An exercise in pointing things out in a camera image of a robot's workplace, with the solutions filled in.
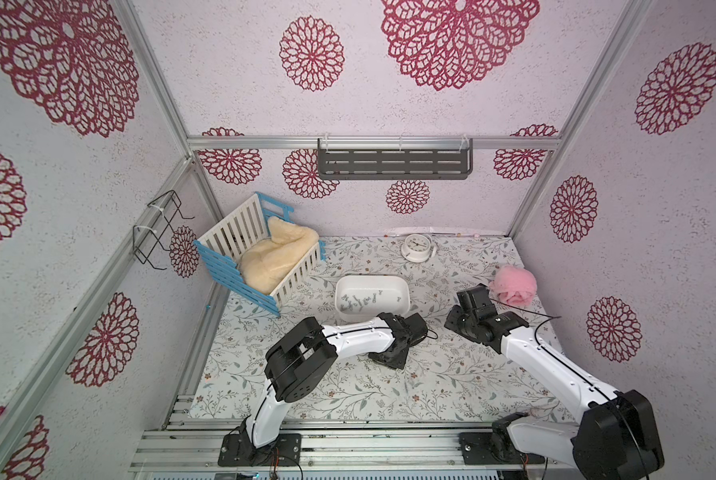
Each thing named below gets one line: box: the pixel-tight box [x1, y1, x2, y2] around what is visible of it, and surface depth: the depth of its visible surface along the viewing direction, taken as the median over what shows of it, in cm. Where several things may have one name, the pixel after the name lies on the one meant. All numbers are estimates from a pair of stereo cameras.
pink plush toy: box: [489, 266, 537, 306], surface depth 99 cm
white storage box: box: [334, 275, 411, 322], surface depth 105 cm
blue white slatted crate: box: [193, 192, 327, 317], surface depth 103 cm
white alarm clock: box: [401, 233, 437, 263], surface depth 115 cm
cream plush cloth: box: [240, 216, 319, 295], surface depth 106 cm
